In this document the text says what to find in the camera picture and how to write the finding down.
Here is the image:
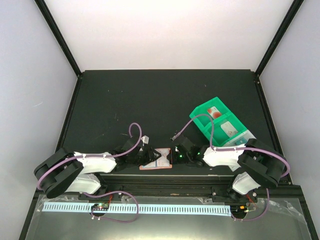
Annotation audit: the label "white vip card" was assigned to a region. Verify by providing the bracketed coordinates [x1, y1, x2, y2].
[155, 148, 171, 161]
[220, 121, 238, 138]

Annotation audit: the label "pink leather card holder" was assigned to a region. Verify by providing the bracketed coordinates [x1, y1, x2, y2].
[139, 159, 173, 170]

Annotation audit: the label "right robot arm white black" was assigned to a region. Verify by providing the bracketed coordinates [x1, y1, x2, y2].
[172, 134, 290, 203]

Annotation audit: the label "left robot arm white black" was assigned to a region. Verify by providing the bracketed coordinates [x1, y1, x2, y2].
[33, 137, 164, 200]

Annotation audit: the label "white VIP card in bin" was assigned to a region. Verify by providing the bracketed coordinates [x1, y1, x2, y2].
[220, 121, 238, 138]

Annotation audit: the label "red circle card in bin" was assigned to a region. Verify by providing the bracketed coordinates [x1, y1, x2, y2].
[207, 106, 222, 119]

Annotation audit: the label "teal cards in clear bin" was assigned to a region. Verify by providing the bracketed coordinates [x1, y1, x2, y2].
[236, 137, 248, 146]

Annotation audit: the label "green bin far compartment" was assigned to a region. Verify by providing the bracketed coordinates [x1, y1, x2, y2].
[189, 96, 231, 131]

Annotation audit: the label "left controller board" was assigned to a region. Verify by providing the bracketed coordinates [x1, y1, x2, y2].
[90, 203, 109, 212]

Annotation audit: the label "controller board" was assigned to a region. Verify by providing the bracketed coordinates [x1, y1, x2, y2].
[230, 205, 251, 214]
[90, 203, 109, 212]

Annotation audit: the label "right controller board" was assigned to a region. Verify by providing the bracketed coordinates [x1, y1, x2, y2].
[230, 205, 251, 214]

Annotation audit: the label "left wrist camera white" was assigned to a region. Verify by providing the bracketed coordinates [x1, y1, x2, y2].
[141, 135, 150, 145]

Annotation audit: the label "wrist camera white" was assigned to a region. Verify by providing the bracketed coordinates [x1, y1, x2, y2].
[141, 135, 150, 145]
[171, 133, 181, 141]

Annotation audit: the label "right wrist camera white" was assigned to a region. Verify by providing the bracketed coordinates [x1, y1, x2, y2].
[171, 133, 181, 141]

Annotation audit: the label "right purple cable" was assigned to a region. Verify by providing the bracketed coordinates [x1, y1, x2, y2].
[171, 113, 291, 222]

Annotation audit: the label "black aluminium rail front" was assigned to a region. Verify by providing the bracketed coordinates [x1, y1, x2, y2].
[40, 173, 304, 198]

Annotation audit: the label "white slotted cable duct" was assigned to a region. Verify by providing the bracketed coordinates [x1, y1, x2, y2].
[42, 202, 231, 217]

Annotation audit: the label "left black frame post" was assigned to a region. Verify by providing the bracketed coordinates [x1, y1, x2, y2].
[34, 0, 82, 77]

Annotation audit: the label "black frame post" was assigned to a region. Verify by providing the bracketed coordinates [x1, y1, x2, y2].
[34, 0, 82, 77]
[255, 0, 304, 77]

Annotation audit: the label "right black frame post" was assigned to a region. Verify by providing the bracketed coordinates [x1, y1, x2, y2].
[255, 0, 304, 77]

